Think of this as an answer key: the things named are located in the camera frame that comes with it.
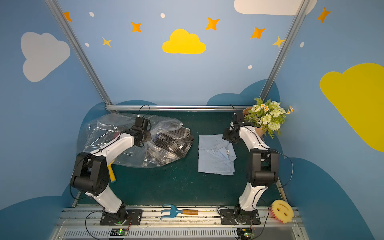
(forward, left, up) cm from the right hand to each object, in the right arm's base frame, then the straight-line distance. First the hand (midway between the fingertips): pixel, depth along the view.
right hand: (227, 136), depth 95 cm
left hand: (-3, +51, +2) cm, 51 cm away
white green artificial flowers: (+3, -20, +18) cm, 27 cm away
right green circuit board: (-50, -6, -10) cm, 51 cm away
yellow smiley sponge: (-40, -26, -8) cm, 48 cm away
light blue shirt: (-10, +6, -9) cm, 14 cm away
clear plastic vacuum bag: (-1, +84, +3) cm, 85 cm away
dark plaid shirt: (-2, +32, -5) cm, 33 cm away
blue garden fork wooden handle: (-43, +29, -8) cm, 53 cm away
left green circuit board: (-54, +55, -9) cm, 77 cm away
